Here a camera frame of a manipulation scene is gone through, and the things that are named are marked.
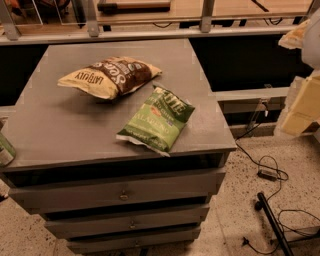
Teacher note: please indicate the grey drawer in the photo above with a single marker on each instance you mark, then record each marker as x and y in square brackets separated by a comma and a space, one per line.
[135, 240]
[128, 221]
[86, 194]

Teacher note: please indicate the grey drawer cabinet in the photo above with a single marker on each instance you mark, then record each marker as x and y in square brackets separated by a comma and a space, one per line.
[64, 135]

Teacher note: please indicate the middle grey drawer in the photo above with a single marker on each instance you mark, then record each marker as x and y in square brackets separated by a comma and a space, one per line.
[128, 221]

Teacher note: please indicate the metal railing shelf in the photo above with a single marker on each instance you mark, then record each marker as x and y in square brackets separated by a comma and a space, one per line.
[81, 21]

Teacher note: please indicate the green jalapeno chip bag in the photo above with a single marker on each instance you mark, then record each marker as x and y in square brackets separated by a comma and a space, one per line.
[158, 122]

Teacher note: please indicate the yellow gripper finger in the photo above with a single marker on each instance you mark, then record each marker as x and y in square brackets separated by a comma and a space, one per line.
[294, 38]
[305, 108]

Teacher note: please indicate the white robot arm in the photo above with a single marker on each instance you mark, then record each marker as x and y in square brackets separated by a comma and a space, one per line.
[310, 51]

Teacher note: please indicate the top grey drawer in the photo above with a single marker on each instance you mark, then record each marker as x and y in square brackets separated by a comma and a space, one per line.
[86, 194]

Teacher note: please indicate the green can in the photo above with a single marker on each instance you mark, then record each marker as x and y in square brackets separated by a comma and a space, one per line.
[7, 151]

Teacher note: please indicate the bottom grey drawer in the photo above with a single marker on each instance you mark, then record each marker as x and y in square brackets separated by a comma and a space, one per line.
[135, 240]

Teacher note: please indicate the brown yellow chip bag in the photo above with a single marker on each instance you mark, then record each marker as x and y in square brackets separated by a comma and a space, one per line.
[111, 77]

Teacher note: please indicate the black power adapter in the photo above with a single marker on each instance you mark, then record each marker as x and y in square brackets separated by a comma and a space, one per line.
[267, 175]

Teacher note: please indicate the black stand leg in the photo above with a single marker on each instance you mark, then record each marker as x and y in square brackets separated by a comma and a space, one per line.
[262, 204]

